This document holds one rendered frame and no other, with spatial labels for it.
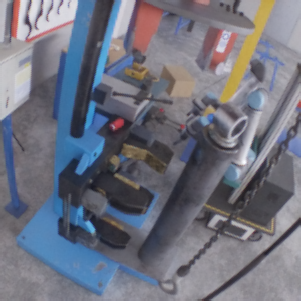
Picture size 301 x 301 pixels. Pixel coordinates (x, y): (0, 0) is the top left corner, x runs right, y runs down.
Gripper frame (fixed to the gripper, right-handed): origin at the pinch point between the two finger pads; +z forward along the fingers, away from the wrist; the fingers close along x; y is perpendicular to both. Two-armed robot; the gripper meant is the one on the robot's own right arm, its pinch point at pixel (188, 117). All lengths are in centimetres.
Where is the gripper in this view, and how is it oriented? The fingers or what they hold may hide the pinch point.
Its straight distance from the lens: 285.4
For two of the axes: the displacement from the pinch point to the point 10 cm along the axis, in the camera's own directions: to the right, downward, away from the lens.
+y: 7.6, 6.0, 2.7
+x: 1.4, -5.5, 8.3
